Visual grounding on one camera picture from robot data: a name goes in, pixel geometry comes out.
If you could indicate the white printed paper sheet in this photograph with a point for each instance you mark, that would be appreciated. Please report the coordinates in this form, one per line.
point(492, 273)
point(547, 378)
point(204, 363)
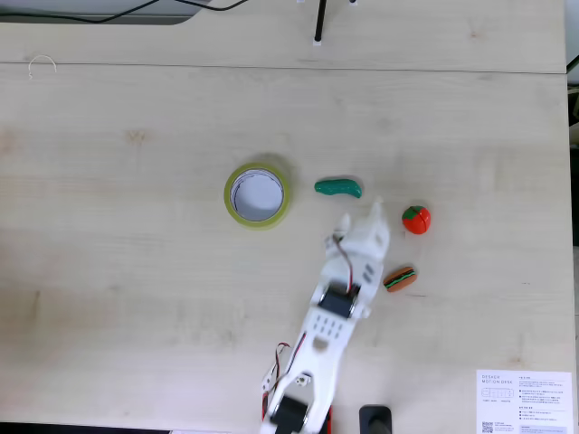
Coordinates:
point(520, 407)

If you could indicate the toy hamburger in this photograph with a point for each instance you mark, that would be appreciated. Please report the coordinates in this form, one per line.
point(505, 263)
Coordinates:
point(399, 279)

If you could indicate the dark grey board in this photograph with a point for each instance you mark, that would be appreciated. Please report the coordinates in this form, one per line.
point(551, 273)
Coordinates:
point(90, 20)

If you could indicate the red green toy tomato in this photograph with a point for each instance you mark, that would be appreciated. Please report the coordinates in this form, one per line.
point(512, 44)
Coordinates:
point(416, 221)

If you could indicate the black camera tripod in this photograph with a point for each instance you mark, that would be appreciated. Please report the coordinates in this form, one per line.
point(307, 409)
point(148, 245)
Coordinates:
point(319, 22)

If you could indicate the red table clamp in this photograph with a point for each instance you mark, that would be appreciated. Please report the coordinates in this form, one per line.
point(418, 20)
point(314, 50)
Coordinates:
point(330, 420)
point(265, 404)

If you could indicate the green toy cucumber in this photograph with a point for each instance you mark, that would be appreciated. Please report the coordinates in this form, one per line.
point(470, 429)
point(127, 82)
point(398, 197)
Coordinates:
point(337, 187)

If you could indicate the black monitor stand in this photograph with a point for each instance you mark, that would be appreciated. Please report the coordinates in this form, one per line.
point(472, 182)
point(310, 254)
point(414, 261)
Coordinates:
point(375, 420)

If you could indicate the yellow tape roll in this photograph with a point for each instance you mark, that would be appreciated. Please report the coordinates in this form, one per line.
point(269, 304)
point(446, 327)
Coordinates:
point(230, 205)

